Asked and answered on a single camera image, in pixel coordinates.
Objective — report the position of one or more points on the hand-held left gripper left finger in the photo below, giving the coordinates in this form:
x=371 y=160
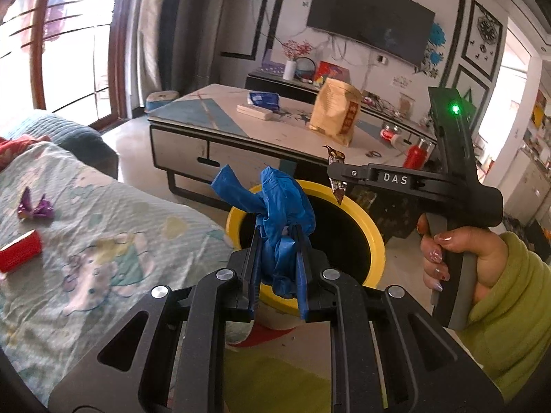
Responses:
x=254 y=275

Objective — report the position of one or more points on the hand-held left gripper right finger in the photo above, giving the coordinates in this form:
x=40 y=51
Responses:
x=302 y=284

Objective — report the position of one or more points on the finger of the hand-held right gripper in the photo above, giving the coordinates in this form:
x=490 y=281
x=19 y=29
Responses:
x=348 y=172

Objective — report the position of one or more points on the brown candy wrapper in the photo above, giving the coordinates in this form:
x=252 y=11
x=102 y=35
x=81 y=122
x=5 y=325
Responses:
x=333 y=155

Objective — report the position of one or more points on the blue nitrile glove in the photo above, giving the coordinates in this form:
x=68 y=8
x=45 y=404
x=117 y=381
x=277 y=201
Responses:
x=280 y=198

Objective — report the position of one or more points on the yellow rimmed black bin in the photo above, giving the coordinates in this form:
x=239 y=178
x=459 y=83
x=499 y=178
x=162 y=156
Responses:
x=370 y=245

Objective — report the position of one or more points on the person's right forearm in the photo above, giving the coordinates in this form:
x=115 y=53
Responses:
x=516 y=309

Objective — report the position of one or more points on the person's right hand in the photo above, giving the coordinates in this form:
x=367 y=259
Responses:
x=486 y=258

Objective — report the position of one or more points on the red thermos bottle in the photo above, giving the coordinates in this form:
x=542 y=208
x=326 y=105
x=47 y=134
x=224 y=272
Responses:
x=415 y=157

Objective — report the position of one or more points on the red jar with lid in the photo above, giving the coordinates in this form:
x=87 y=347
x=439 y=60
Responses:
x=389 y=135

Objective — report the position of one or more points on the brown paper bag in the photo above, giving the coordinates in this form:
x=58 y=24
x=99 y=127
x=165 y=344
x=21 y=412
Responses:
x=333 y=112

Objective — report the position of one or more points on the cluttered shelf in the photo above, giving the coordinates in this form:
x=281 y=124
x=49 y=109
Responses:
x=536 y=129

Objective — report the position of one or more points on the green garment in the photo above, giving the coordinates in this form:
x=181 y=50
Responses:
x=275 y=378

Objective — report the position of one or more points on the red gift box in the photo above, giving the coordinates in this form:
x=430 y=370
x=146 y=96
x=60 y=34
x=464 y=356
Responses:
x=329 y=71

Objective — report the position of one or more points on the blue tissue pack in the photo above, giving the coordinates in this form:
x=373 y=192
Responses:
x=264 y=100

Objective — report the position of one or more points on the flat white box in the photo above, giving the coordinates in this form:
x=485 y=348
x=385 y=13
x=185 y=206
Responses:
x=256 y=110

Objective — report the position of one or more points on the white vase with pink flowers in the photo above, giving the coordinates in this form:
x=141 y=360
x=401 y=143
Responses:
x=289 y=71

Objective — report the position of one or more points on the black television stand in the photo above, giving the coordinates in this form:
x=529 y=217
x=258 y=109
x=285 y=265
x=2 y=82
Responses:
x=267 y=81

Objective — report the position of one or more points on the purple box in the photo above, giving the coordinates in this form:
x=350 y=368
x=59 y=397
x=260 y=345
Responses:
x=271 y=67

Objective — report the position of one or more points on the white and blue coffee table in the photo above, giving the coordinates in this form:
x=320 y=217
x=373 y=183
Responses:
x=224 y=114

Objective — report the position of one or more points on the light blue printed blanket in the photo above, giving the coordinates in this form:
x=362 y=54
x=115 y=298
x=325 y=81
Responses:
x=107 y=245

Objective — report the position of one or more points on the low round stool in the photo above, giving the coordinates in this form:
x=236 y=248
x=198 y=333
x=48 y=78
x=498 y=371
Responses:
x=162 y=99

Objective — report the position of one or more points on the standing air conditioner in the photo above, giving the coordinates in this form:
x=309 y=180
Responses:
x=206 y=30

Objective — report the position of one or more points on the purple candy wrapper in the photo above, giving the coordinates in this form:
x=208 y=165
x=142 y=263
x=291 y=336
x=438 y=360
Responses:
x=43 y=211
x=26 y=206

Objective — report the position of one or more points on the red snack packet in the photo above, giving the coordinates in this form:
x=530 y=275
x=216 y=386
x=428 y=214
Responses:
x=19 y=251

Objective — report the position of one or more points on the grey curtain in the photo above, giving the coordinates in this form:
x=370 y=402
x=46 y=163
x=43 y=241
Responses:
x=150 y=30

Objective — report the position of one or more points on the teal quilted sofa cover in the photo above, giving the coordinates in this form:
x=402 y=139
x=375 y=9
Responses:
x=56 y=129

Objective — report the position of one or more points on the red patterned cloth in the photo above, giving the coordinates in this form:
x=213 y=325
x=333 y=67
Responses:
x=13 y=150

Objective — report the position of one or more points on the brown framed glass door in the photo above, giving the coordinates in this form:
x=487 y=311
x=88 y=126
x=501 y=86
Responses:
x=64 y=51

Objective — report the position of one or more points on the black framed wall picture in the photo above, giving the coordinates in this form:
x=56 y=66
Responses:
x=486 y=30
x=460 y=86

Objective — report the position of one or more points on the wall mounted television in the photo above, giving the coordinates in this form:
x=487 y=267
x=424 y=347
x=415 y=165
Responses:
x=370 y=17

